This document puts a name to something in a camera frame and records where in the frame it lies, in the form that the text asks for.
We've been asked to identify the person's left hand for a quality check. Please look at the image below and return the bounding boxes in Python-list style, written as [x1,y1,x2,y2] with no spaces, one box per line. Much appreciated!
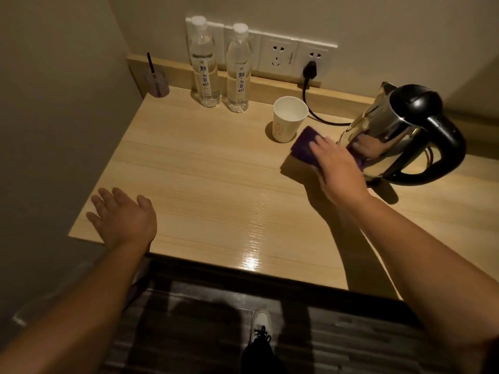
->
[86,187,157,252]

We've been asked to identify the person's right hand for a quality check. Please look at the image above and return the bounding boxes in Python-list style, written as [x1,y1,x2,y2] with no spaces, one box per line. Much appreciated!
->
[309,135,370,205]

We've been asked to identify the purple cleaning cloth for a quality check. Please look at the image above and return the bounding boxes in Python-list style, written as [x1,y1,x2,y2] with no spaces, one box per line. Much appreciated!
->
[290,125,368,170]

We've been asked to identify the person's left forearm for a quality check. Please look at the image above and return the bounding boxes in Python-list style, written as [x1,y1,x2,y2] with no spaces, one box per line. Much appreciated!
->
[0,241,153,374]

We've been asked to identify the person's right forearm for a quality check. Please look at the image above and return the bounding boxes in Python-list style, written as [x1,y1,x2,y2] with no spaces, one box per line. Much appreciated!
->
[349,192,499,374]

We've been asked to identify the white paper cup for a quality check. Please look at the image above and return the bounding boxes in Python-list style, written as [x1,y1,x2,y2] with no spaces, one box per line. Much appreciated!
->
[272,96,310,144]

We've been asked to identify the short clear water bottle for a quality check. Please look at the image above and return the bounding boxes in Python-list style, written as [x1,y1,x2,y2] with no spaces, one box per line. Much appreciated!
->
[226,23,252,113]

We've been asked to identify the small purple holder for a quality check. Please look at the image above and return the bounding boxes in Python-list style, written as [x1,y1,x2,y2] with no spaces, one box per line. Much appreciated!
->
[145,71,170,99]

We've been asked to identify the tall clear water bottle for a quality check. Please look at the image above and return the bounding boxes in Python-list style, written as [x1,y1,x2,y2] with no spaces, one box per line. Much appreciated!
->
[188,15,221,109]

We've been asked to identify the white sneaker black laces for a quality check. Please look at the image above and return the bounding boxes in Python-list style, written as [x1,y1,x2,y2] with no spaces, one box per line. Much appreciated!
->
[249,308,274,347]

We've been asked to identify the black kettle power cord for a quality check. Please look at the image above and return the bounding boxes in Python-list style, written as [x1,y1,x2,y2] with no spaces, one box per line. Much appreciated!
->
[302,61,352,127]

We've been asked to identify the steel electric kettle black handle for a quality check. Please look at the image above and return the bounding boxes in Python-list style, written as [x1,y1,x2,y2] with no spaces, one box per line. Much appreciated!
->
[337,82,468,188]

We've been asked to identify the white wall power socket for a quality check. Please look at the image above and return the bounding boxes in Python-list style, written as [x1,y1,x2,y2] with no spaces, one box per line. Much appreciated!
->
[294,39,338,83]
[258,32,300,77]

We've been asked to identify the wooden desk back rail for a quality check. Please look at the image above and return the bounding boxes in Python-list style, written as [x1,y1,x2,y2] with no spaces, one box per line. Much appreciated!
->
[127,54,377,109]

